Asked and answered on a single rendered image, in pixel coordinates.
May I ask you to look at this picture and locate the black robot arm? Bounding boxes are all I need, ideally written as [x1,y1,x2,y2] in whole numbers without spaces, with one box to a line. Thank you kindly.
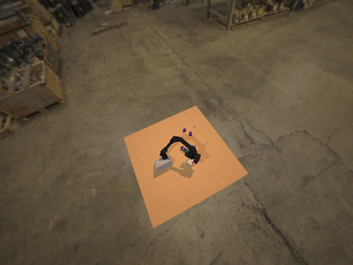
[160,136,201,160]

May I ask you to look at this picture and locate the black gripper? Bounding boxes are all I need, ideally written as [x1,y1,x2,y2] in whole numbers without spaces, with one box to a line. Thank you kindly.
[185,151,199,164]

